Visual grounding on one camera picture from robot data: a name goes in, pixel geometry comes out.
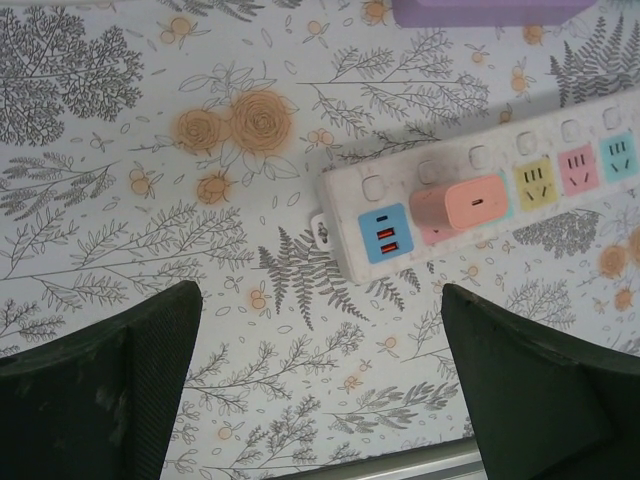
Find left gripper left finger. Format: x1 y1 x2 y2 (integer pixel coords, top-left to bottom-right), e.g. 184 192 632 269
0 279 203 480

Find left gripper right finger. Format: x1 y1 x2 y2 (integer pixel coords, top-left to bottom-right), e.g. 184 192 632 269
442 282 640 480

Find white power strip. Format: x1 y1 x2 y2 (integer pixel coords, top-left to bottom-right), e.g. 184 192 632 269
307 89 640 287

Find purple power strip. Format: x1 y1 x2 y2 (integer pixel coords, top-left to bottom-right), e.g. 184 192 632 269
391 0 599 29

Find salmon usb charger plug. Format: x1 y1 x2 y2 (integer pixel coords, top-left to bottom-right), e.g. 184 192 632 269
408 172 511 236

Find floral tablecloth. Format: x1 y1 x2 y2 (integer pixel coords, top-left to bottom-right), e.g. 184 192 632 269
0 0 640 480

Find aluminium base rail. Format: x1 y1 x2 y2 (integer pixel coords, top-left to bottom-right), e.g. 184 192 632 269
264 437 489 480

